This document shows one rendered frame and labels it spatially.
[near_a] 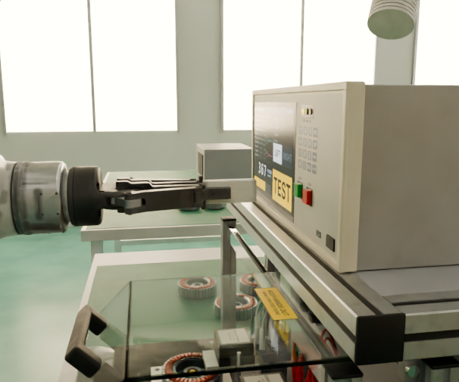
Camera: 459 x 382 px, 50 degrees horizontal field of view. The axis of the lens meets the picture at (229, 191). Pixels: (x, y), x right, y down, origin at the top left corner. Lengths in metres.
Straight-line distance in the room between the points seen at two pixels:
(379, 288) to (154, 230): 1.78
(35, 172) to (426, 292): 0.45
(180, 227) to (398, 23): 1.21
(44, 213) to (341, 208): 0.34
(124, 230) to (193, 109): 3.25
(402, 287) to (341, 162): 0.14
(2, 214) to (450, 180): 0.50
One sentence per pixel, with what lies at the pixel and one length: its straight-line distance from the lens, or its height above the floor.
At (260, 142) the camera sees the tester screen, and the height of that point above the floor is 1.23.
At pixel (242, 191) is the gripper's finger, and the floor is 1.18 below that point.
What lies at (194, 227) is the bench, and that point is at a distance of 2.25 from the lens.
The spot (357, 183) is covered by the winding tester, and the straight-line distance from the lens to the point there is 0.54.
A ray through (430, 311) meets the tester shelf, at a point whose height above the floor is 1.11.
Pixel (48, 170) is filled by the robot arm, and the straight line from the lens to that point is 0.62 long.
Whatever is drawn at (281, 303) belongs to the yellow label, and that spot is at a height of 1.07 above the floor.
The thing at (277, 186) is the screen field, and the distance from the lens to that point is 0.78.
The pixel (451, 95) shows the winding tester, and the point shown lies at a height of 1.31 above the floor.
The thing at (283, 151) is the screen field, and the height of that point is 1.23.
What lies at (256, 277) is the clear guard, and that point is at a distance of 0.68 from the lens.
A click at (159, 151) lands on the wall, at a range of 5.35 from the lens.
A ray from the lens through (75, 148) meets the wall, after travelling 5.38.
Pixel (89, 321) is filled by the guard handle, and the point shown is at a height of 1.06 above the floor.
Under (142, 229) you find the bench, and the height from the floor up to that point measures 0.74.
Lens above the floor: 1.30
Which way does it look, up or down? 10 degrees down
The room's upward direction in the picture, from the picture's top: straight up
